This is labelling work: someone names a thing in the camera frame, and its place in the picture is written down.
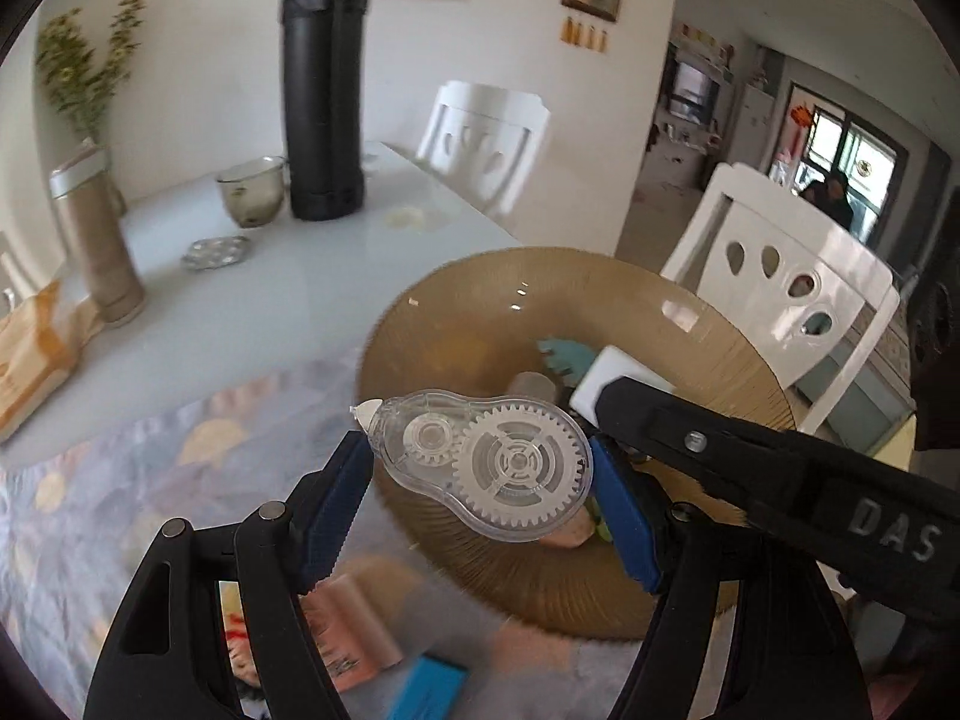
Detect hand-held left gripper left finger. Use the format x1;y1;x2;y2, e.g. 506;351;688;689
82;431;374;720

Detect patterned tablecloth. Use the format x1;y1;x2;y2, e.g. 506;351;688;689
0;349;653;720

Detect amber ribbed glass bowl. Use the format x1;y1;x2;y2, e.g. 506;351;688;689
358;246;796;642

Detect white charger plug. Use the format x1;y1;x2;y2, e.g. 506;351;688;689
570;345;680;428

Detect black thermos flask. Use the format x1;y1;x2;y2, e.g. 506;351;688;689
281;0;370;222

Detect clear correction tape dispenser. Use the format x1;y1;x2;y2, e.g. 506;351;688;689
351;388;593;543

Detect gold thermos flask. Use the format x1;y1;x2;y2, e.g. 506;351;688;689
49;146;147;327

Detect television cabinet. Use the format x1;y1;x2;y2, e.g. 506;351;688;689
649;22;736;188

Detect glass vase with plants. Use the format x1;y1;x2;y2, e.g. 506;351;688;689
34;0;147;215

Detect pink small box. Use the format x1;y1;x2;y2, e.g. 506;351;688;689
300;574;406;695

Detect small metal dish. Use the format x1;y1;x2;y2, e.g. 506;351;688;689
181;235;254;271

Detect small smoked glass bowl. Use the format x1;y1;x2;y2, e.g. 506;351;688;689
215;155;290;228

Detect blue card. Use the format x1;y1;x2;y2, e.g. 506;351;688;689
382;654;472;720

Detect light blue crystal toy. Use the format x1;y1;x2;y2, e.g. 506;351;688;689
536;337;601;383

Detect yellow hanging tassels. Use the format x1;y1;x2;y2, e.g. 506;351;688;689
561;15;610;53

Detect white dining chair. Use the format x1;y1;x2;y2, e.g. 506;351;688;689
660;161;901;436
415;79;552;215

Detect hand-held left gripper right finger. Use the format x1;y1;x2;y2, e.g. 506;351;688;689
591;436;863;720

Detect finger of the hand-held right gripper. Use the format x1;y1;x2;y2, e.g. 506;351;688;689
592;376;818;522

